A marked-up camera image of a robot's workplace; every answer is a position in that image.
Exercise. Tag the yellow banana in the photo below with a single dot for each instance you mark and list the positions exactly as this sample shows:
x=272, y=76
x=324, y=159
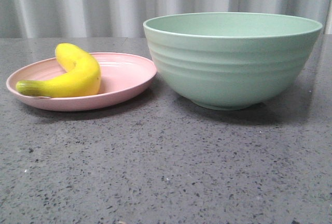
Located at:
x=82, y=77

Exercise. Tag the pink plate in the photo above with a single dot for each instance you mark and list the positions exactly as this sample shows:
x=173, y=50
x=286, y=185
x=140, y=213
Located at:
x=124, y=76

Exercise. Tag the green ribbed bowl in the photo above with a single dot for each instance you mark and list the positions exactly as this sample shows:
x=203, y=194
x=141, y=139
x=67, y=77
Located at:
x=230, y=60

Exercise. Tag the white curtain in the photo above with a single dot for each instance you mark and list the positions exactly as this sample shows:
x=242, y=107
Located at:
x=124, y=18

